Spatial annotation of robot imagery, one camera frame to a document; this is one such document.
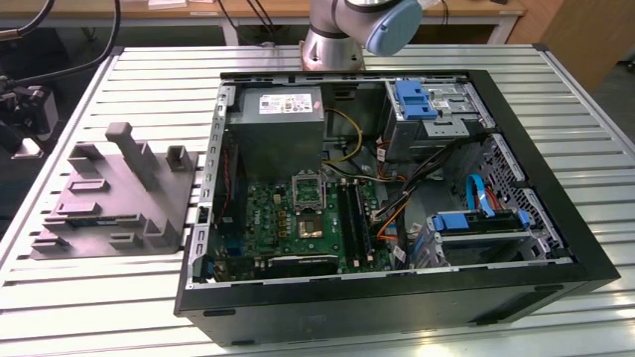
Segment metal socket cover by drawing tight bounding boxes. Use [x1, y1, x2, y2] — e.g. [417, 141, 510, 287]
[291, 171, 327, 212]

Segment thin metal locking lever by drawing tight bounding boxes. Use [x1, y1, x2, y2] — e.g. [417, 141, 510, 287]
[321, 166, 331, 215]

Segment CPU socket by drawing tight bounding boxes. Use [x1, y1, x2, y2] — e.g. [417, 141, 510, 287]
[297, 213, 327, 239]

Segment RAM stick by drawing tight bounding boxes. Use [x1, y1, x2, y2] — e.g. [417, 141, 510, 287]
[65, 216, 123, 228]

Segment grey parts rack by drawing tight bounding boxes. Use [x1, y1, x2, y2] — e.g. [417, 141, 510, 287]
[29, 121, 206, 260]

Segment grey power supply unit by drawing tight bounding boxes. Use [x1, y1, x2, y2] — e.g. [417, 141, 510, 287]
[226, 83, 327, 179]

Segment green motherboard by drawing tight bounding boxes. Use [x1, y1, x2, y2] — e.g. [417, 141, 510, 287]
[211, 174, 398, 280]

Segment graphics card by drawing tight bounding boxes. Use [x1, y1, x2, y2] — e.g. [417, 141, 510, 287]
[267, 254, 342, 278]

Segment black RAM slot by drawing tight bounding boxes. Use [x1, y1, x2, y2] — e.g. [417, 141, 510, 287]
[351, 179, 371, 263]
[345, 179, 366, 266]
[339, 179, 359, 267]

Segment blue plastic bay latch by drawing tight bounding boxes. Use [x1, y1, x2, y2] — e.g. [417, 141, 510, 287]
[395, 80, 438, 120]

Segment black PC case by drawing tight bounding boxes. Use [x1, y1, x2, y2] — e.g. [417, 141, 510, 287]
[173, 68, 622, 349]

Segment grey metal disk bay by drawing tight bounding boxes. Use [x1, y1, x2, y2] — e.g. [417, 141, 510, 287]
[426, 210, 572, 268]
[386, 80, 495, 161]

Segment hard disk in blue carrier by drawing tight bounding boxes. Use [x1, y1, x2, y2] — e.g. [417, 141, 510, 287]
[433, 210, 533, 236]

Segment wooden desk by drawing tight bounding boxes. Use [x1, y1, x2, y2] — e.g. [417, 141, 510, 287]
[0, 0, 529, 46]

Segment wooden cabinet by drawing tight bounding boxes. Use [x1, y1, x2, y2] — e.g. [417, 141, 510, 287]
[509, 0, 635, 94]

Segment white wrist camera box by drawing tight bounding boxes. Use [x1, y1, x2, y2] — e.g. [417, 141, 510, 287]
[27, 84, 61, 135]

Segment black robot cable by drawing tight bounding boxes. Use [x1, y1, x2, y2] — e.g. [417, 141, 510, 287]
[0, 0, 123, 87]

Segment red black twisted wire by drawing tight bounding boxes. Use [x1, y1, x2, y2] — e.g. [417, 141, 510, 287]
[219, 148, 235, 226]

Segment yellow black wire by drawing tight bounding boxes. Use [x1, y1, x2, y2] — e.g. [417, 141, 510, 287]
[325, 107, 363, 164]

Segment black white power wires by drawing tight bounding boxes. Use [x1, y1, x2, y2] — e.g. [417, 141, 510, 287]
[322, 161, 397, 183]

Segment red orange wires white plug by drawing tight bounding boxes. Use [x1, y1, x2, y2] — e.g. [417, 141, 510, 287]
[375, 163, 401, 182]

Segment orange power wire bundle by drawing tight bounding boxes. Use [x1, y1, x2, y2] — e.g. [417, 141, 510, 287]
[374, 217, 401, 245]

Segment black wire bundle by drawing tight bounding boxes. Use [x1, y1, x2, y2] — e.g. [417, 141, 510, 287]
[371, 133, 493, 224]

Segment blue flat data wire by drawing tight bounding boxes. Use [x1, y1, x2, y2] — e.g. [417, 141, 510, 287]
[466, 173, 498, 219]

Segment red data wire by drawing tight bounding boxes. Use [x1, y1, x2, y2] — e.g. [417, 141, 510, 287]
[489, 185, 506, 213]

